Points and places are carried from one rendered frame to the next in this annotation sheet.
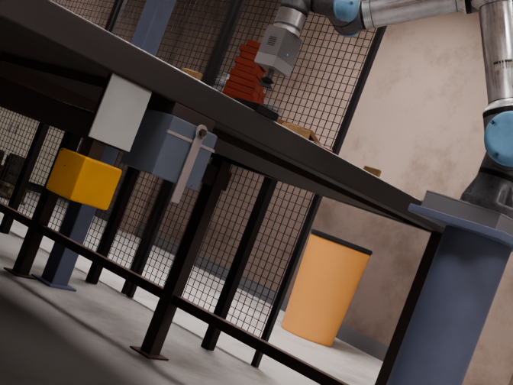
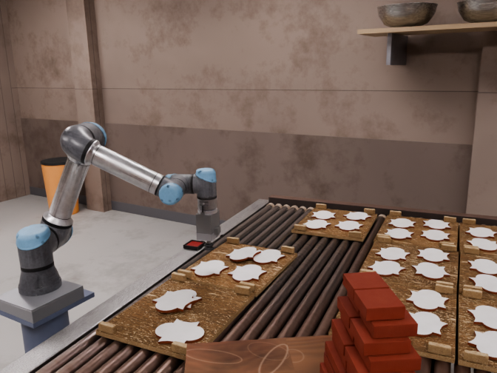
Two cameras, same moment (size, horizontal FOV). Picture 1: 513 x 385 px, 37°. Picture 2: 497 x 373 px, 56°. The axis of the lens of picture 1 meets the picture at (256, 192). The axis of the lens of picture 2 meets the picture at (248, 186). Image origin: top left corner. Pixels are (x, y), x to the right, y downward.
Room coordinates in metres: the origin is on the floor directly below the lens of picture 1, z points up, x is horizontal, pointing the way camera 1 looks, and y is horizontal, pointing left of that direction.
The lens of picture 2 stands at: (3.72, -0.22, 1.71)
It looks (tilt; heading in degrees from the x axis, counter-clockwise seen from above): 14 degrees down; 165
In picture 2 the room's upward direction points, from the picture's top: 1 degrees counter-clockwise
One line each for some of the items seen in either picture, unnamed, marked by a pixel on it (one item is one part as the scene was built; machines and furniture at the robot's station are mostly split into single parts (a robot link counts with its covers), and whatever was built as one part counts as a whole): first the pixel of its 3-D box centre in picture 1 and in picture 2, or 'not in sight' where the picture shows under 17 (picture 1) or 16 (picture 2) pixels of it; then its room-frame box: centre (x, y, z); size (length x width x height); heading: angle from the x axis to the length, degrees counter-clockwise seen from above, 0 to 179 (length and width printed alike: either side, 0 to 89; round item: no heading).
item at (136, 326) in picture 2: not in sight; (180, 313); (2.32, -0.08, 0.93); 0.41 x 0.35 x 0.02; 139
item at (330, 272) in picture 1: (324, 287); not in sight; (5.51, -0.69, 0.36); 0.47 x 0.46 x 0.73; 132
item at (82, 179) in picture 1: (99, 138); not in sight; (1.41, 0.30, 0.74); 0.09 x 0.08 x 0.24; 141
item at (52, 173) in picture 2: not in sight; (61, 186); (-2.30, -0.97, 0.34); 0.41 x 0.41 x 0.67
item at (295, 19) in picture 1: (290, 21); (206, 203); (2.03, 0.08, 1.21); 0.08 x 0.08 x 0.05
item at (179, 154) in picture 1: (170, 151); not in sight; (1.55, 0.19, 0.77); 0.14 x 0.11 x 0.18; 141
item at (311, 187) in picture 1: (221, 144); not in sight; (2.32, 0.15, 0.86); 1.20 x 0.57 x 0.02; 134
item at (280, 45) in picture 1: (276, 48); (210, 223); (2.04, 0.08, 1.13); 0.10 x 0.09 x 0.16; 55
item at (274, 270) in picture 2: not in sight; (239, 265); (2.01, 0.20, 0.93); 0.41 x 0.35 x 0.02; 138
